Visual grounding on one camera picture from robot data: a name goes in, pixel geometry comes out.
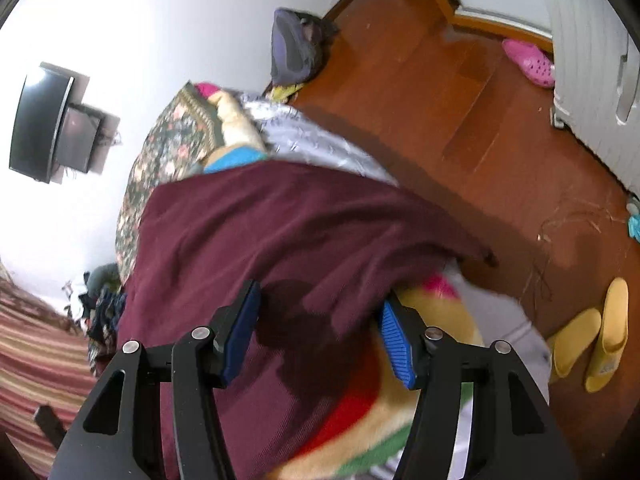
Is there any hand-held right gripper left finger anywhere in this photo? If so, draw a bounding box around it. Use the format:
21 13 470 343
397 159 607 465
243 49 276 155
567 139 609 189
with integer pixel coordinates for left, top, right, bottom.
48 280 262 480

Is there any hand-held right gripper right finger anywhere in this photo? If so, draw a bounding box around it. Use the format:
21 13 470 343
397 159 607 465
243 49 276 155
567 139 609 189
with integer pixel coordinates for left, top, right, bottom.
377 291 581 480

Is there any maroon garment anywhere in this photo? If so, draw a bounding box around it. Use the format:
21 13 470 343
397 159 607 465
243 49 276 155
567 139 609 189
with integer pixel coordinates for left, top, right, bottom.
116 161 500 480

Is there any pile of dark clothes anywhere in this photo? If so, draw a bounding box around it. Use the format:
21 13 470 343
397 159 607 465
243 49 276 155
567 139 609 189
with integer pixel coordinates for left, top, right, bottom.
62 263 128 376

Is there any colourful printed blanket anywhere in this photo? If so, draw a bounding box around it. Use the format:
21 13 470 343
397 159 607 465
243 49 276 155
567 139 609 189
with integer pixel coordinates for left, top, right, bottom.
202 87 488 480

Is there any yellow slipper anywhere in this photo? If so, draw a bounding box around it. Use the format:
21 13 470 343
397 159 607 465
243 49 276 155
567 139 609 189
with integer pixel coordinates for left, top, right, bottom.
584 277 629 393
547 308 603 380

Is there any floral quilt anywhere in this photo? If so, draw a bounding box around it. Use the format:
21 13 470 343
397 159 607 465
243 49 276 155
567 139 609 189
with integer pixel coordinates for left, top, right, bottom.
115 81 228 283

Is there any striped curtain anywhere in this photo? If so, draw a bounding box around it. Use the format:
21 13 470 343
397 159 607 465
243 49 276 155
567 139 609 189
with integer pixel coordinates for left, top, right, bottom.
0 260 98 480

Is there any teal crumpled object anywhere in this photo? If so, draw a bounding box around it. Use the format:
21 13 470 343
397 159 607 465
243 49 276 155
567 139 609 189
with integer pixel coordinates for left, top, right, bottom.
625 197 640 241

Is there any purple backpack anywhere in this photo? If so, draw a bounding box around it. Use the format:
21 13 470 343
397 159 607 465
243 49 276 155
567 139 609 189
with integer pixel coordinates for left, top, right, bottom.
270 8 341 86

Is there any pink clog shoe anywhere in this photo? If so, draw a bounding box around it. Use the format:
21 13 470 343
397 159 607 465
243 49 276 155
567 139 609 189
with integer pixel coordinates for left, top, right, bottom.
502 38 557 89

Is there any wall-mounted television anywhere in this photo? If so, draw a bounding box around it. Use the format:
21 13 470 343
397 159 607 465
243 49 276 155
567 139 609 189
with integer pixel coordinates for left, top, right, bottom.
8 62 121 184

